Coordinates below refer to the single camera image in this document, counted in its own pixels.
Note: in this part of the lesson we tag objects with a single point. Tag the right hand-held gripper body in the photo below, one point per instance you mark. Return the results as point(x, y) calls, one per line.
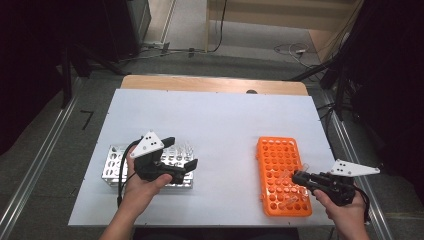
point(350, 168)

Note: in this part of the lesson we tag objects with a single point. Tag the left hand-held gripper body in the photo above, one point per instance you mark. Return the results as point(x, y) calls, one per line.
point(148, 145)

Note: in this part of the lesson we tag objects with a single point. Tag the silver metal test tube rack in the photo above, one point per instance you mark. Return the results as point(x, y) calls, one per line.
point(111, 166)

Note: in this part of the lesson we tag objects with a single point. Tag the orange plastic test tube rack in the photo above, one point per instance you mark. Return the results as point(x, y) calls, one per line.
point(263, 203)

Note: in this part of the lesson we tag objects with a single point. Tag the person's right hand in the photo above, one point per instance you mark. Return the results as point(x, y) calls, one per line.
point(348, 216)

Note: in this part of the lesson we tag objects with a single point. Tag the person's left hand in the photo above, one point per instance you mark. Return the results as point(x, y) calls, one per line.
point(140, 193)

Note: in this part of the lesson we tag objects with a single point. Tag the white work board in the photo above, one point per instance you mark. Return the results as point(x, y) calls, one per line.
point(206, 126)

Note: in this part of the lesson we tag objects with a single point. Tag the wooden table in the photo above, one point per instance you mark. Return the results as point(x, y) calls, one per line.
point(200, 83)

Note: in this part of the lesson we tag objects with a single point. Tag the black tripod stand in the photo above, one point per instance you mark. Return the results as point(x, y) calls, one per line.
point(340, 90)
point(66, 83)

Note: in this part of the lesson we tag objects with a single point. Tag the dark curtain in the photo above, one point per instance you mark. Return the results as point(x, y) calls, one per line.
point(393, 83)
point(26, 66)

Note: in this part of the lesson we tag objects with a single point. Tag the black cabinet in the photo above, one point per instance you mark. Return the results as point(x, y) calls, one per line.
point(126, 26)

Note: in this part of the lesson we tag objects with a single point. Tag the light wooden shelf unit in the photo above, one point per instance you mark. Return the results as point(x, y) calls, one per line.
point(266, 20)

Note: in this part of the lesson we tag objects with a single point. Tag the aluminium floor rail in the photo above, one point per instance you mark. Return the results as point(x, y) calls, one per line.
point(345, 140)
point(35, 163)

